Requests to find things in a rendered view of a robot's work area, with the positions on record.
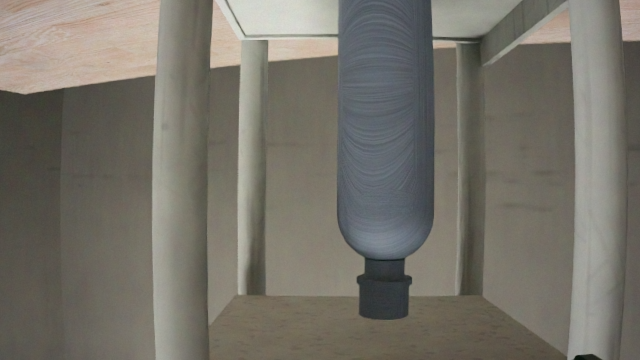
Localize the pale grey shelving unit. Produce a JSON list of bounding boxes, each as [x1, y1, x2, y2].
[[152, 0, 628, 360]]

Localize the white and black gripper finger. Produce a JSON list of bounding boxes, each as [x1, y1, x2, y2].
[[573, 354, 603, 360]]

